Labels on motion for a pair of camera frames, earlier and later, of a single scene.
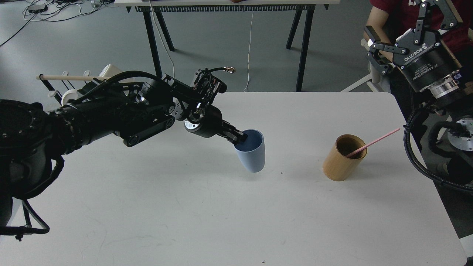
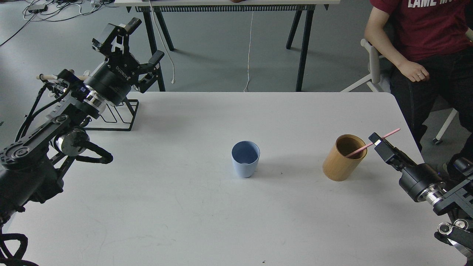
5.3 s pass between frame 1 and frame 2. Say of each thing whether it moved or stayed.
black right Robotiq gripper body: moved
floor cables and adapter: stayed
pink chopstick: stayed
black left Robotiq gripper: moved
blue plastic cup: moved
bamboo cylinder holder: stayed
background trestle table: stayed
